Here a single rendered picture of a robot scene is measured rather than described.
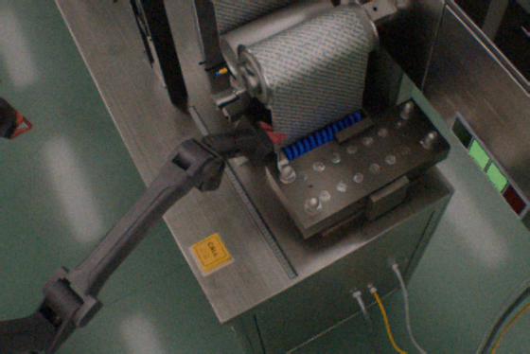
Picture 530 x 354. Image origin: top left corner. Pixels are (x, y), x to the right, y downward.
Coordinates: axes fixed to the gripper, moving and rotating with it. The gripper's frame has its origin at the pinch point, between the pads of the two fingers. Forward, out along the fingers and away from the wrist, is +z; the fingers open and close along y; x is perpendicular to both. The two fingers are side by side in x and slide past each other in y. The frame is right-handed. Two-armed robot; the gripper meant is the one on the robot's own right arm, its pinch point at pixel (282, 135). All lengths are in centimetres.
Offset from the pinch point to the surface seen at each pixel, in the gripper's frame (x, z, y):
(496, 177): 23.7, 21.2, 35.9
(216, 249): -25.3, -13.3, 10.3
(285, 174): -3.4, -2.4, 7.9
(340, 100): 9.8, 11.7, 0.2
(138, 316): -122, 3, -16
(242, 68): 15.8, -14.0, -6.6
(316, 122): 3.1, 8.3, 0.2
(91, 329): -131, -14, -20
